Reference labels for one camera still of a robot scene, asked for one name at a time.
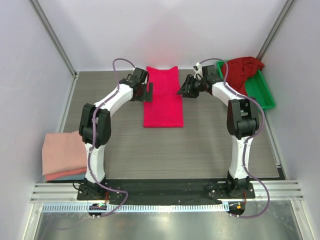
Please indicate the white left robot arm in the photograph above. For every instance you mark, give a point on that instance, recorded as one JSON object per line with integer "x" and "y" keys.
{"x": 95, "y": 129}

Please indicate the left aluminium frame post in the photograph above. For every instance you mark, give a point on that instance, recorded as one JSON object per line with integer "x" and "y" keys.
{"x": 52, "y": 35}

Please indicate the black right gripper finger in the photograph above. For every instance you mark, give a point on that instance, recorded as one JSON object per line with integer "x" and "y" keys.
{"x": 188, "y": 84}
{"x": 191, "y": 94}

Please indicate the green plastic tray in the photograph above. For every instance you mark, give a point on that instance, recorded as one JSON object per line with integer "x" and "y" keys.
{"x": 256, "y": 87}

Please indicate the slotted white cable duct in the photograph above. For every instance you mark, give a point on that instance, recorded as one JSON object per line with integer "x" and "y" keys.
{"x": 98, "y": 208}

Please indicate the hot pink t shirt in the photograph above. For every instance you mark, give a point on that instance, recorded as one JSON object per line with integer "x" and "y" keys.
{"x": 166, "y": 108}

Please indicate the folded light blue t shirt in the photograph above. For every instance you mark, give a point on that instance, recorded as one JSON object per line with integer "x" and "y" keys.
{"x": 77, "y": 177}

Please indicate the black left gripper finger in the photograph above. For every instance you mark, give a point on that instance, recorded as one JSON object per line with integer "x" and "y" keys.
{"x": 146, "y": 97}
{"x": 150, "y": 87}

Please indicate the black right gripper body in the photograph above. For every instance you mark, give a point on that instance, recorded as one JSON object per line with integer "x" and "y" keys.
{"x": 190, "y": 86}

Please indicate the right aluminium frame post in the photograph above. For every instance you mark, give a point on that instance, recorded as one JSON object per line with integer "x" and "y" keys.
{"x": 280, "y": 19}

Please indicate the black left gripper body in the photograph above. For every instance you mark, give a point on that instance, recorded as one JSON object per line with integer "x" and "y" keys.
{"x": 143, "y": 90}

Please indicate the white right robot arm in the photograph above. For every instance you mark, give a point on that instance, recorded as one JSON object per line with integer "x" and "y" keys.
{"x": 242, "y": 123}

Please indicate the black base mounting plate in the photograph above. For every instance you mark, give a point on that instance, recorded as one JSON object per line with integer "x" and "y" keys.
{"x": 166, "y": 189}

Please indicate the dark red t shirt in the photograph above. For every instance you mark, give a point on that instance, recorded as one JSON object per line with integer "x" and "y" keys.
{"x": 240, "y": 69}

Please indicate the aluminium extrusion rail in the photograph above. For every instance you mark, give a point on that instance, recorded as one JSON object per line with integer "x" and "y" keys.
{"x": 279, "y": 190}

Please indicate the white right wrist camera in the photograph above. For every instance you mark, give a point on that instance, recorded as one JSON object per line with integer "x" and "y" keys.
{"x": 197, "y": 68}

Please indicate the aluminium frame post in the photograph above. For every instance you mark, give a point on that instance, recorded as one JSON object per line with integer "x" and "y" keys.
{"x": 280, "y": 19}
{"x": 52, "y": 35}

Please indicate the folded salmon t shirt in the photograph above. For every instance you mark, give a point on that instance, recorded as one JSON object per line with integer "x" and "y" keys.
{"x": 58, "y": 175}

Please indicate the folded light pink t shirt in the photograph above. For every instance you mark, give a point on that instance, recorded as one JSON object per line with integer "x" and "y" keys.
{"x": 63, "y": 152}

